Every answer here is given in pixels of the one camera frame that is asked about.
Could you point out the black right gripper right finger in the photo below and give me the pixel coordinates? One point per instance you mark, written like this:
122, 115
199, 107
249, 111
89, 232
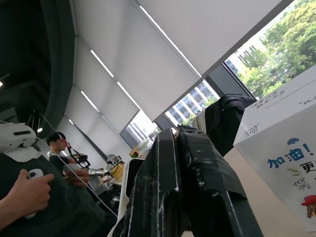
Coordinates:
207, 177

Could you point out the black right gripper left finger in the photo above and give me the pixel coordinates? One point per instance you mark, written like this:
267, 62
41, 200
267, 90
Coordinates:
153, 187

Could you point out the white handheld controller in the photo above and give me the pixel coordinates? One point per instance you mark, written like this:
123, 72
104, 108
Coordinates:
33, 173

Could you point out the colourful small box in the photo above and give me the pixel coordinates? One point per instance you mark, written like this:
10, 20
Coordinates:
138, 151

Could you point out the white box with cartoon prints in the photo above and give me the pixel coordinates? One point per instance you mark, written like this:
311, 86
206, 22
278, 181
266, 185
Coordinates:
279, 128

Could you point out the operator left hand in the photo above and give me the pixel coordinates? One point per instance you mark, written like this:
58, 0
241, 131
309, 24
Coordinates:
77, 177

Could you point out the operator right hand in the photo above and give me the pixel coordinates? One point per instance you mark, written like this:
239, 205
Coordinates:
23, 192

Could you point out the white device with dark panel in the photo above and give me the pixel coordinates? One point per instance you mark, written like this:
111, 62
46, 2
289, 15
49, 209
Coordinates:
123, 192

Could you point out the black jacket on chair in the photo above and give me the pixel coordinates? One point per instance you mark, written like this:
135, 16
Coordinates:
227, 118

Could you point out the black and red gripper tool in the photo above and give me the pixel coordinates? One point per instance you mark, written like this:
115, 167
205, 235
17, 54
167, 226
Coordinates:
79, 156

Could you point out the operator in dark green shirt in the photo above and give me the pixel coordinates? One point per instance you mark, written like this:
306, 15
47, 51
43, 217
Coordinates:
66, 212

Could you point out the bystander with black hair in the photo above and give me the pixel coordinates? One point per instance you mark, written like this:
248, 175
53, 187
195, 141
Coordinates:
56, 148

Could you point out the white roller blind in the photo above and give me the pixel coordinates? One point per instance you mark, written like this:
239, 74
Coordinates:
138, 54
222, 27
103, 93

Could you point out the white VR headset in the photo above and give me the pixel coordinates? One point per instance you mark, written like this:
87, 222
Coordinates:
14, 134

